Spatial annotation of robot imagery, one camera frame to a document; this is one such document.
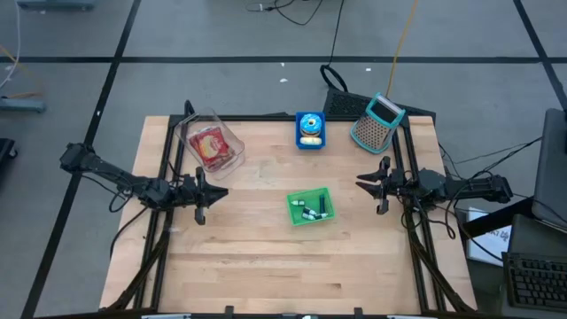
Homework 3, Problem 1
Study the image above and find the clear plastic container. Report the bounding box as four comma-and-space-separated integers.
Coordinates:
175, 108, 246, 181

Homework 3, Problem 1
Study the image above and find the black looped floor cable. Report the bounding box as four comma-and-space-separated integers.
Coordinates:
245, 0, 324, 27

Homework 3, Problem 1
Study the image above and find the blue plastic bin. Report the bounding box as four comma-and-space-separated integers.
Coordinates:
294, 111, 328, 151

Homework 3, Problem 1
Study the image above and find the white paper sheet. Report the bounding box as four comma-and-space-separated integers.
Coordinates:
466, 206, 514, 268

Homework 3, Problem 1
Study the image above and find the black perforated metal stand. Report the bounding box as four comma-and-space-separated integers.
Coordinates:
322, 87, 438, 124

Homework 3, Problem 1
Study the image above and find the teal metal box grater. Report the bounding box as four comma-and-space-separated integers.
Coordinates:
349, 91, 407, 155

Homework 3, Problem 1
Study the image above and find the black computer keyboard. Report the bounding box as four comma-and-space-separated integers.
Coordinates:
502, 251, 567, 311

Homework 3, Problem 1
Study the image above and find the green plastic basket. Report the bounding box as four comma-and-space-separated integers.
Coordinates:
285, 187, 337, 228

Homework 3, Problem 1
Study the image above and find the black aluminium table frame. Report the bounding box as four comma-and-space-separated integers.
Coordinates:
100, 99, 478, 314

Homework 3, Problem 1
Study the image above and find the black desk bar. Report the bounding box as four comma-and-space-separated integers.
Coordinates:
460, 196, 535, 239

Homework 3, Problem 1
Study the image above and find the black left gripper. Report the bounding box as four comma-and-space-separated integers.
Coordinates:
176, 166, 230, 226

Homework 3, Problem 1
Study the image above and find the long black hanging cable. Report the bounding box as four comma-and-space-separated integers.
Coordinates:
319, 0, 351, 93

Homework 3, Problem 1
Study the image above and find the black arm base cable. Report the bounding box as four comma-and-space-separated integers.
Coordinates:
109, 206, 150, 259

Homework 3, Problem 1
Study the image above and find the white floor cable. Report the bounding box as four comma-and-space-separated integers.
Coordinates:
0, 0, 23, 89

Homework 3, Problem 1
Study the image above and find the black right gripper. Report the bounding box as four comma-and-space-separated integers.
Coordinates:
355, 154, 427, 216

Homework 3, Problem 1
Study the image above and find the red snack packet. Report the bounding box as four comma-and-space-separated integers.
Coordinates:
207, 148, 236, 173
189, 126, 231, 168

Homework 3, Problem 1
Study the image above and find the blue frosted toy donut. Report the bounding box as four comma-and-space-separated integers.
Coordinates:
299, 113, 323, 136

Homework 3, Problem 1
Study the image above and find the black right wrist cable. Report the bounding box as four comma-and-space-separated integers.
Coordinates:
400, 194, 458, 241

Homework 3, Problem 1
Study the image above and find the black floor object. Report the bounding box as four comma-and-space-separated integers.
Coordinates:
0, 137, 19, 175

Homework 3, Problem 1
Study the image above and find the long yellow cable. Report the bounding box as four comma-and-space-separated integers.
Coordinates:
384, 0, 420, 97

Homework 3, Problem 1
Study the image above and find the grey stand foot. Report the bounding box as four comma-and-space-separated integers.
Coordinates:
16, 0, 97, 12
0, 97, 48, 113

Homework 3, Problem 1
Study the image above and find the grey laptop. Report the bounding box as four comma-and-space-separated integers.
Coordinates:
531, 107, 567, 234

